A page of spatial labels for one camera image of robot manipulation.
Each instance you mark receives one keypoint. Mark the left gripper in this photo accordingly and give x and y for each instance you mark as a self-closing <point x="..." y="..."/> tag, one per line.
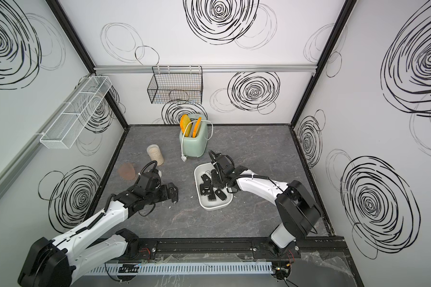
<point x="173" y="192"/>

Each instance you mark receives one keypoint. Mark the white storage box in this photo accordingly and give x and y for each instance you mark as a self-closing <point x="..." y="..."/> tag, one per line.
<point x="207" y="168"/>

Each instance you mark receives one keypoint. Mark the black VW key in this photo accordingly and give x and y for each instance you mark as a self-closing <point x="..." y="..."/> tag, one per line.
<point x="208" y="187"/>

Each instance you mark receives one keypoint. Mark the black silver key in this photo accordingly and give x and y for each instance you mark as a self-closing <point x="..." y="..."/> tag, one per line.
<point x="212" y="197"/>

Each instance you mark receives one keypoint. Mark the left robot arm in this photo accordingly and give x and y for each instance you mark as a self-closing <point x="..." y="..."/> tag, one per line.
<point x="61" y="261"/>

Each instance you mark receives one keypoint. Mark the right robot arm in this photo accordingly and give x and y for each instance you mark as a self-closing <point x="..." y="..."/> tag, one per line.
<point x="298" y="210"/>

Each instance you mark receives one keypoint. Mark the green toaster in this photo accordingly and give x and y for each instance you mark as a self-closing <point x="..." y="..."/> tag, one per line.
<point x="194" y="147"/>

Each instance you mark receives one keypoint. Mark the orange toast slice right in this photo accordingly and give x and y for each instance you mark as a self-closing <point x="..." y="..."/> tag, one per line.
<point x="196" y="127"/>

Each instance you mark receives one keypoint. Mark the yellow toast slice left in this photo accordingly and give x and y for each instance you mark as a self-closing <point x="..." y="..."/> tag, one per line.
<point x="185" y="124"/>

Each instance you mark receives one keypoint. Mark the beige textured cup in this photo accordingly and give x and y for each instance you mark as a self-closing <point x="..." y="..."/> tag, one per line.
<point x="155" y="154"/>

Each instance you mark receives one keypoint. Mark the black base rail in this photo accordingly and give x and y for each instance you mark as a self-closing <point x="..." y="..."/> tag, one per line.
<point x="255" y="247"/>

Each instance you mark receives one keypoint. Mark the grey slotted cable duct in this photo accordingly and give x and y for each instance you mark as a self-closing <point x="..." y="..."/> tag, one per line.
<point x="149" y="269"/>

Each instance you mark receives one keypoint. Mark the black wire basket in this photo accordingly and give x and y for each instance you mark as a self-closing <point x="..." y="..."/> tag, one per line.
<point x="176" y="83"/>

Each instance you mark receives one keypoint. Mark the white mesh wall shelf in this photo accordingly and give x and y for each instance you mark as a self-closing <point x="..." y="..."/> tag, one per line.
<point x="87" y="110"/>

